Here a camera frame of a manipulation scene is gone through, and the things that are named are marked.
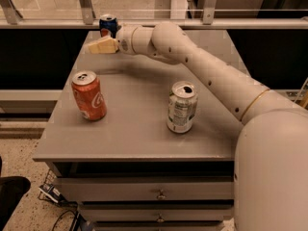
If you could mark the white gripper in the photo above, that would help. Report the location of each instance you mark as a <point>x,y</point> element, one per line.
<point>124,39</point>

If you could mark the blue pepsi can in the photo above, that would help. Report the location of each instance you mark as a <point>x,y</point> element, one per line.
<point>108,25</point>

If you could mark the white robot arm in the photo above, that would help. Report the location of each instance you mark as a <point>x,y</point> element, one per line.
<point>271,159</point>

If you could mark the orange coca-cola can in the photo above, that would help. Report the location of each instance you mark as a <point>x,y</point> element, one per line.
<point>87,93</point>

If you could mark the silver green soda can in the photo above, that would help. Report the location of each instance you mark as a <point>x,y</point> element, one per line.
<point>182,105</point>

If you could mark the grey drawer cabinet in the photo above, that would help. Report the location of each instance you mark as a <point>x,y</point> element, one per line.
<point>133,140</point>

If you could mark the metal window railing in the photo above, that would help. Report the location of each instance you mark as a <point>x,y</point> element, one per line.
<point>189,14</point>

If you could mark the top grey drawer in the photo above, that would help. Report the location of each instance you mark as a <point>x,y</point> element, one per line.
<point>143,189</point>

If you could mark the grey drawer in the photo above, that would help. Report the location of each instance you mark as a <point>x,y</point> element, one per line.
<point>157,212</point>
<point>143,189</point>
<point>166,226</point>

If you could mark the middle grey drawer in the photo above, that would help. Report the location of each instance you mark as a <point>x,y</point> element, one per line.
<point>157,212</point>

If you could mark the black chair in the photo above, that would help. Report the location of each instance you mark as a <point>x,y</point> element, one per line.
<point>12,188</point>

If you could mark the bottom grey drawer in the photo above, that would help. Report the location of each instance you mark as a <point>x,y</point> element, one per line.
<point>166,226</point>

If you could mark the wire basket with items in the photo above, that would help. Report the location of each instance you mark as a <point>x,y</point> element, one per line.
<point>48,189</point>

